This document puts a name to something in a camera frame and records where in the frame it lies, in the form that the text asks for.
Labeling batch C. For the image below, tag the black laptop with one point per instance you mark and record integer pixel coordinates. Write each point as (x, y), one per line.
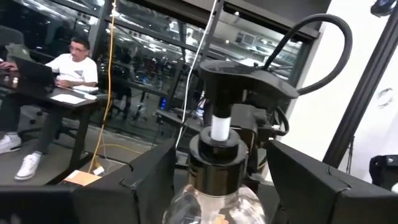
(34, 74)

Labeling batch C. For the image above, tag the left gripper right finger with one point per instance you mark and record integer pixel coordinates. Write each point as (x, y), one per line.
(311, 199)

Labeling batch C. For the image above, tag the clear pump dispenser bottle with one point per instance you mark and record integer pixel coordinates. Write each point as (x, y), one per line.
(217, 168)

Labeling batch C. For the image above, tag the white power adapter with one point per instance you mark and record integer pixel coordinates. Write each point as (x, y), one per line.
(98, 170)

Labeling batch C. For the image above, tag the black desk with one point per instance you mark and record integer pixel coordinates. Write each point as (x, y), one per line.
(62, 102)

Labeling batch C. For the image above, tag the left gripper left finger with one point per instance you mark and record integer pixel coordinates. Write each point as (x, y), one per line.
(109, 205)

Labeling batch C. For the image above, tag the black stand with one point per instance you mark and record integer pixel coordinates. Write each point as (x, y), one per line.
(360, 93)

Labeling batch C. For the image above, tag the white paper sheet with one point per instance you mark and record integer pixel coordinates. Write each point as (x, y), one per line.
(85, 90)
(68, 99)

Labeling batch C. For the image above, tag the person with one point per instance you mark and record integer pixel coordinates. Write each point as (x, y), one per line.
(74, 68)

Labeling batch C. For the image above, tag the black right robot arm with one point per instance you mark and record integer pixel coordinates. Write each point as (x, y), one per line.
(248, 118)

